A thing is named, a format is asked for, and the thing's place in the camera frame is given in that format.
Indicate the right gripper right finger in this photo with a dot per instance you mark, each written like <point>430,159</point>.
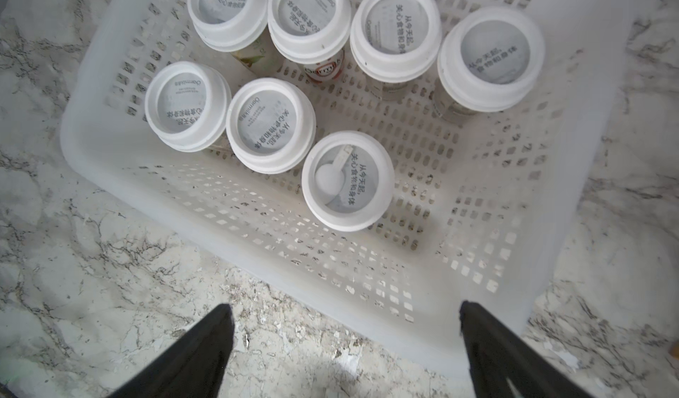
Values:
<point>502,365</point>

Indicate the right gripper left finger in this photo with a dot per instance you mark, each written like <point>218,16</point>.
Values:
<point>194,366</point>

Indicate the yogurt cup front row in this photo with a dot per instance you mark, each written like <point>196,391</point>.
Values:
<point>271,125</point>
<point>186,105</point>
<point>348,180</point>

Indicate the yogurt cup row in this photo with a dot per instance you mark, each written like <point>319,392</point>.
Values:
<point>186,105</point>
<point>488,63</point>
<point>312,34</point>
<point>239,28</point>
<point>394,42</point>
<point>271,125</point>
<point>348,180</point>

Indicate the yogurt cup back row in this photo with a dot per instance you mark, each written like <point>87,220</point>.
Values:
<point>312,34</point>
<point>394,42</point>
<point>239,28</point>
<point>488,63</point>

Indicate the white plastic basket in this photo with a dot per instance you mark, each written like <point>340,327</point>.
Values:
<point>480,211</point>

